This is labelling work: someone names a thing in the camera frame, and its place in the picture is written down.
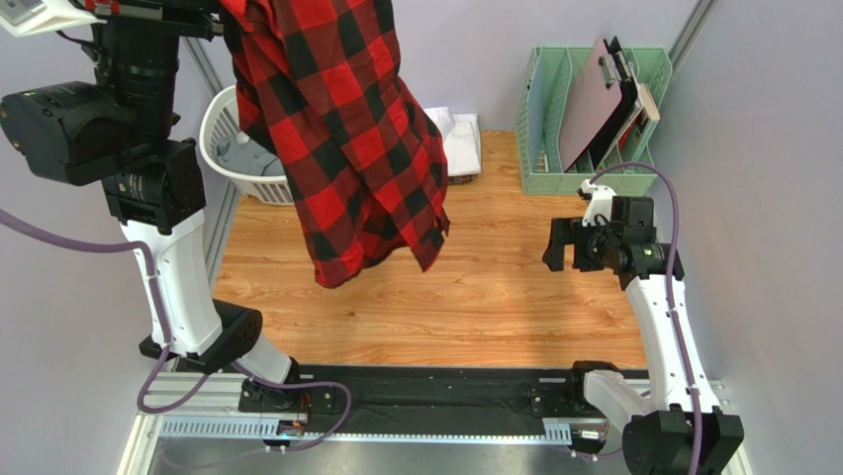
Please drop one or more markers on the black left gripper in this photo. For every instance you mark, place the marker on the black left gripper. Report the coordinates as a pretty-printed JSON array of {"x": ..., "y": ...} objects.
[{"x": 155, "y": 20}]

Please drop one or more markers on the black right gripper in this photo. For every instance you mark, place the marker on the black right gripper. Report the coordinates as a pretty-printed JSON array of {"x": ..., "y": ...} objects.
[{"x": 581, "y": 244}]

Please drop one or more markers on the red black plaid shirt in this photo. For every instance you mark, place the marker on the red black plaid shirt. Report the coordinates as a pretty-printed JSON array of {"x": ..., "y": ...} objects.
[{"x": 318, "y": 84}]

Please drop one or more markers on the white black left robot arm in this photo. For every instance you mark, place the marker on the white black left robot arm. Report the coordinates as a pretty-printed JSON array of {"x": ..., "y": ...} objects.
[{"x": 116, "y": 131}]

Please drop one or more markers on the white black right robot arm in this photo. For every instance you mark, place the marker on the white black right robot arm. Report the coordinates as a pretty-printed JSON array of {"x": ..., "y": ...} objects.
[{"x": 658, "y": 329}]

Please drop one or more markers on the black clipboard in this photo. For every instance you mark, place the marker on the black clipboard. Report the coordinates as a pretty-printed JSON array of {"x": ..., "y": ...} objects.
[{"x": 622, "y": 109}]

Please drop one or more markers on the red book in organizer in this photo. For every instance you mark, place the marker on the red book in organizer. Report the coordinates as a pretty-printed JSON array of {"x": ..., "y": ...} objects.
[{"x": 634, "y": 130}]

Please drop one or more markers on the white laundry basket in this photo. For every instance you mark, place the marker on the white laundry basket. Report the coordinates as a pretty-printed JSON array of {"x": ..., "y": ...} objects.
[{"x": 220, "y": 121}]

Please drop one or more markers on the pink clipboard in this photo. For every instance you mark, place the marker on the pink clipboard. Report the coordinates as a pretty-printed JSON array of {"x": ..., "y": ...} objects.
[{"x": 589, "y": 101}]

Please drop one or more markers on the grey shirt in basket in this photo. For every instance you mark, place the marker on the grey shirt in basket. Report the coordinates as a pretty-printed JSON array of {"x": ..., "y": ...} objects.
[{"x": 241, "y": 154}]

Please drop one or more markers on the folded tartan shirt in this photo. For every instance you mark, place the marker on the folded tartan shirt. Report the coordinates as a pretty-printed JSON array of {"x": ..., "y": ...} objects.
[{"x": 462, "y": 179}]

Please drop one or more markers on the green file organizer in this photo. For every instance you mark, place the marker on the green file organizer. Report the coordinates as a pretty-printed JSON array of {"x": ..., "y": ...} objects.
[{"x": 550, "y": 71}]

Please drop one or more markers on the folded white shirt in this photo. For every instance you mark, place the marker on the folded white shirt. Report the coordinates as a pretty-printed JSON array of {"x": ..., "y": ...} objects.
[{"x": 461, "y": 139}]

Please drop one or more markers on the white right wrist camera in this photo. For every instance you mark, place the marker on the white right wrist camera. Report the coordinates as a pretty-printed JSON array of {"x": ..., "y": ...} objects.
[{"x": 599, "y": 198}]

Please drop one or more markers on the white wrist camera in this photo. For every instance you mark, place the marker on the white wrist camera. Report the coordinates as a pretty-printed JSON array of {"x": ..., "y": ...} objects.
[
  {"x": 24, "y": 18},
  {"x": 599, "y": 198}
]

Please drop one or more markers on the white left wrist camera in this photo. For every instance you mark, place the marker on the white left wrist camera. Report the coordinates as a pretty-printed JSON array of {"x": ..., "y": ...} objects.
[{"x": 24, "y": 18}]

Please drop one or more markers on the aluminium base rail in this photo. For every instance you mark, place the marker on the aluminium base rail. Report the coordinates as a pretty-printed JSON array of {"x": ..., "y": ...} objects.
[{"x": 208, "y": 410}]

